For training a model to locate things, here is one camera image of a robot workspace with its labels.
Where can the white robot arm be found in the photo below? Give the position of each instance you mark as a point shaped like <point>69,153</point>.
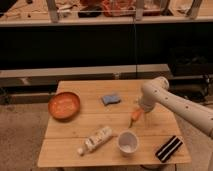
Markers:
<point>156,91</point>

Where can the orange ceramic bowl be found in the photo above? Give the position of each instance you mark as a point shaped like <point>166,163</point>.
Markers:
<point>64,105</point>

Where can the blue sponge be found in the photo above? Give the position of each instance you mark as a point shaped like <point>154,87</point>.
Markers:
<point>110,99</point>

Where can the white plastic bottle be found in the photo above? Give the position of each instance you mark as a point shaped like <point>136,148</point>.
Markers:
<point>94,141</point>

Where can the white cup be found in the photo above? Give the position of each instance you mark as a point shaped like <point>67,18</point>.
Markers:
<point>127,143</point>

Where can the long wooden bench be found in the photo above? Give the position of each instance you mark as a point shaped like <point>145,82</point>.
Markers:
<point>27,86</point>

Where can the black white striped block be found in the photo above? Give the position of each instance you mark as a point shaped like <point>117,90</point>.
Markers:
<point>168,149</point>

